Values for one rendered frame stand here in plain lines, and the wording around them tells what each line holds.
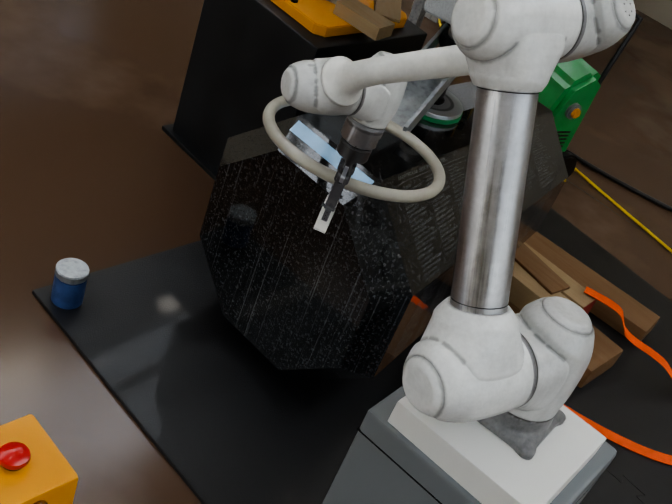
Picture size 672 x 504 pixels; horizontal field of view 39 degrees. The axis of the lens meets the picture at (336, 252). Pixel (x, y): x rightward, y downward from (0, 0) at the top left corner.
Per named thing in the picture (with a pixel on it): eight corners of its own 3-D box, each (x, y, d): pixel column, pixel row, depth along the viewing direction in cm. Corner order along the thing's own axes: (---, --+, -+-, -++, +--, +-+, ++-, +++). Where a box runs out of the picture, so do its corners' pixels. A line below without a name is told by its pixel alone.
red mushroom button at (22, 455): (-10, 456, 116) (-9, 446, 115) (19, 443, 119) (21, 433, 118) (6, 479, 114) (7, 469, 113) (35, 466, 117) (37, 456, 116)
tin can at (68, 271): (80, 287, 298) (86, 257, 290) (85, 309, 291) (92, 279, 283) (48, 288, 293) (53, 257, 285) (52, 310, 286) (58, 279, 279)
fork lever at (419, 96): (455, 3, 301) (460, -10, 297) (508, 30, 297) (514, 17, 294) (353, 114, 258) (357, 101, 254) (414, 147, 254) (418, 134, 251)
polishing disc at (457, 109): (441, 127, 282) (443, 123, 282) (385, 92, 289) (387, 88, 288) (472, 109, 298) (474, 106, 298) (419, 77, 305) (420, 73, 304)
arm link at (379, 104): (374, 108, 214) (327, 103, 206) (400, 47, 206) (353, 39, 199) (398, 133, 207) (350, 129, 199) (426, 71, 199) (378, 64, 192)
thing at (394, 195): (311, 87, 262) (314, 77, 261) (464, 169, 253) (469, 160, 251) (225, 127, 220) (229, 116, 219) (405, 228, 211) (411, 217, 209)
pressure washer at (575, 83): (526, 142, 482) (606, -13, 431) (567, 184, 461) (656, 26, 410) (474, 143, 463) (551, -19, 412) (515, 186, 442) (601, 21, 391)
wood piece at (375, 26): (332, 13, 332) (337, 0, 330) (349, 9, 340) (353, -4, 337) (375, 40, 326) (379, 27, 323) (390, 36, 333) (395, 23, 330)
